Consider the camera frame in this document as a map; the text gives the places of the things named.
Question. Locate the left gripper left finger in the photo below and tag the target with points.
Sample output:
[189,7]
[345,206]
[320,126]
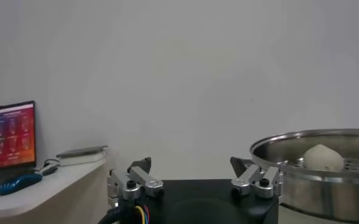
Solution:
[136,182]

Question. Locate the flat white box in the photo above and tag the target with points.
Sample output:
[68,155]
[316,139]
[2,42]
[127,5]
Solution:
[81,159]

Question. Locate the white steamed baozi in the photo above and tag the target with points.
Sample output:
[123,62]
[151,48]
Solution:
[322,158]

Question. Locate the stainless steel steamer basket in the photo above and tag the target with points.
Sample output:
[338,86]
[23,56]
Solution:
[319,194]

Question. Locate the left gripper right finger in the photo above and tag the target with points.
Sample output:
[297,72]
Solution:
[258,182]

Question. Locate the blue computer mouse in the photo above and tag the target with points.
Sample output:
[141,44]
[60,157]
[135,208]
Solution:
[17,184]

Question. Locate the white side table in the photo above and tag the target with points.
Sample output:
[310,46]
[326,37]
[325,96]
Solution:
[45,194]

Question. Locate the flat black device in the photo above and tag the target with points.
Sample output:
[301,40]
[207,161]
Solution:
[81,150]

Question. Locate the black laptop with orange screen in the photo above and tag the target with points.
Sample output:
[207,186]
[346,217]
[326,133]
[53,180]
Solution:
[11,137]

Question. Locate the small black adapter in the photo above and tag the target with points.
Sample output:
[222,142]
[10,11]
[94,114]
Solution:
[49,170]

